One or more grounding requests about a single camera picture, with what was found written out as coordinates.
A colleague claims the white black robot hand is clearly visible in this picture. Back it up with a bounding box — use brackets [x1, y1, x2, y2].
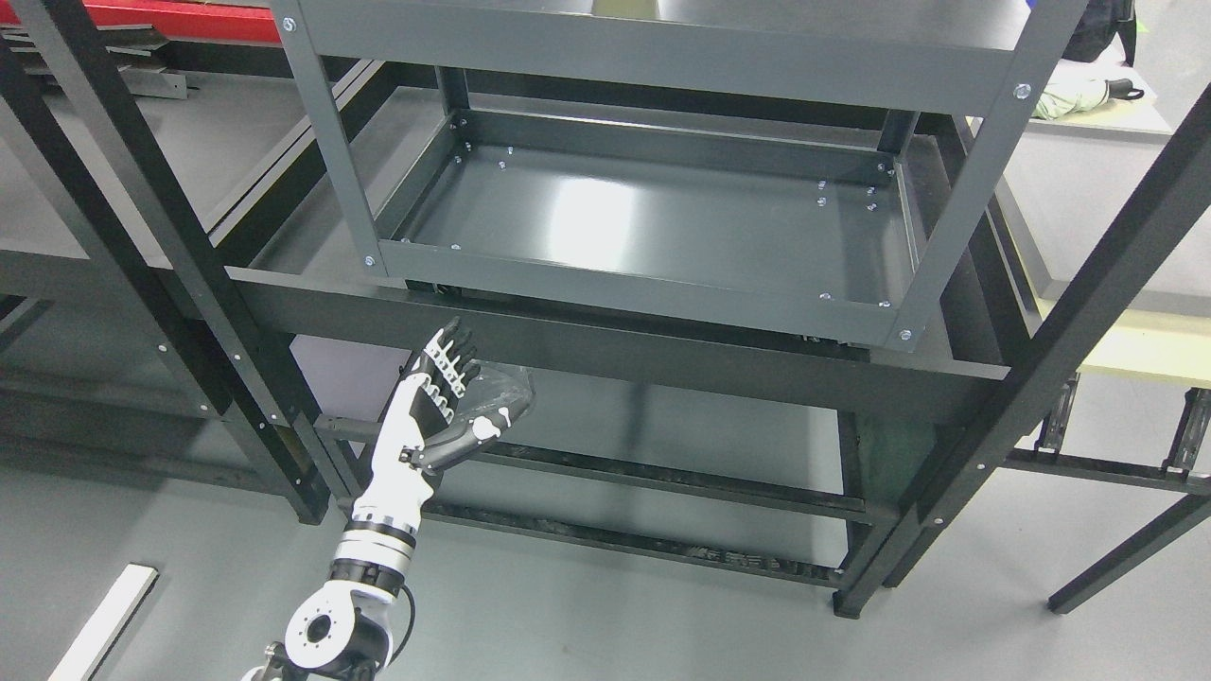
[349, 316, 534, 542]

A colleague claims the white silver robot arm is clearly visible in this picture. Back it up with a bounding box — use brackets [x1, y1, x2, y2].
[243, 517, 418, 680]

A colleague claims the black metal shelf rack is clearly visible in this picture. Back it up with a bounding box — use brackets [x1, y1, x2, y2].
[2, 1, 1209, 618]

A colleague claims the grey metal shelf unit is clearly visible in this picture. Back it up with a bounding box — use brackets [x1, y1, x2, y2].
[272, 1, 1084, 353]

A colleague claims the red metal beam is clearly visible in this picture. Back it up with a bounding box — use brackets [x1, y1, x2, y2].
[84, 1, 281, 44]

